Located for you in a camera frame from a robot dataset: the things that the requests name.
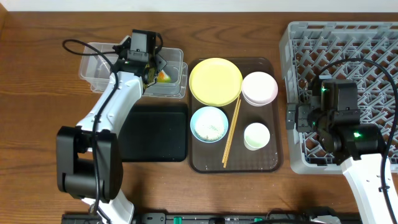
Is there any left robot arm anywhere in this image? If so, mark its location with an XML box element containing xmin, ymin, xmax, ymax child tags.
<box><xmin>56</xmin><ymin>29</ymin><xmax>163</xmax><ymax>223</ymax></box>

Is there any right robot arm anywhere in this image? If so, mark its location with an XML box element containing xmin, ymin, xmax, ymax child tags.
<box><xmin>286</xmin><ymin>78</ymin><xmax>397</xmax><ymax>223</ymax></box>

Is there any pink bowl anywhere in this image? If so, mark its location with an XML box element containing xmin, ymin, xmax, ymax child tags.
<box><xmin>242</xmin><ymin>72</ymin><xmax>279</xmax><ymax>106</ymax></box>

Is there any green snack wrapper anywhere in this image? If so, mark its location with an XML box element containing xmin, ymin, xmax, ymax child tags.
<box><xmin>157</xmin><ymin>70</ymin><xmax>172</xmax><ymax>83</ymax></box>

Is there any clear plastic bin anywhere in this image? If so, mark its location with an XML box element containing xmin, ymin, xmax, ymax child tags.
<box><xmin>80</xmin><ymin>47</ymin><xmax>188</xmax><ymax>98</ymax></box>

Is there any white cup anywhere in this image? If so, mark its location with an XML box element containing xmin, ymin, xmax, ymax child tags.
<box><xmin>244</xmin><ymin>123</ymin><xmax>271</xmax><ymax>151</ymax></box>

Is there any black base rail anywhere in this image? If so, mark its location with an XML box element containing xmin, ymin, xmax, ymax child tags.
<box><xmin>61</xmin><ymin>207</ymin><xmax>363</xmax><ymax>224</ymax></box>

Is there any brown serving tray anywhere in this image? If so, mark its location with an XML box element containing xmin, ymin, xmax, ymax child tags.
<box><xmin>188</xmin><ymin>57</ymin><xmax>283</xmax><ymax>174</ymax></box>

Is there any black waste tray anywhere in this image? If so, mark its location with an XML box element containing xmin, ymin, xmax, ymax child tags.
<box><xmin>118</xmin><ymin>104</ymin><xmax>188</xmax><ymax>162</ymax></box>

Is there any light blue bowl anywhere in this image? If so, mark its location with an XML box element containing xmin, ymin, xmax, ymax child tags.
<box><xmin>190</xmin><ymin>106</ymin><xmax>229</xmax><ymax>143</ymax></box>

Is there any grey dishwasher rack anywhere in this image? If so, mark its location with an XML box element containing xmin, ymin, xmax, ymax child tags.
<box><xmin>279</xmin><ymin>21</ymin><xmax>398</xmax><ymax>175</ymax></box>

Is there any rice food waste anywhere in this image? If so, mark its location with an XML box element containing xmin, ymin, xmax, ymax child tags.
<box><xmin>194</xmin><ymin>112</ymin><xmax>224</xmax><ymax>142</ymax></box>

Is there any wooden chopstick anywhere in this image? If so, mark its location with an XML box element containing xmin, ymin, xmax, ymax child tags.
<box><xmin>223</xmin><ymin>101</ymin><xmax>241</xmax><ymax>168</ymax></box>
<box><xmin>222</xmin><ymin>95</ymin><xmax>241</xmax><ymax>166</ymax></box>

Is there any yellow plate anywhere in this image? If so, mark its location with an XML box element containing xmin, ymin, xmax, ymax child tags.
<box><xmin>189</xmin><ymin>58</ymin><xmax>243</xmax><ymax>107</ymax></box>

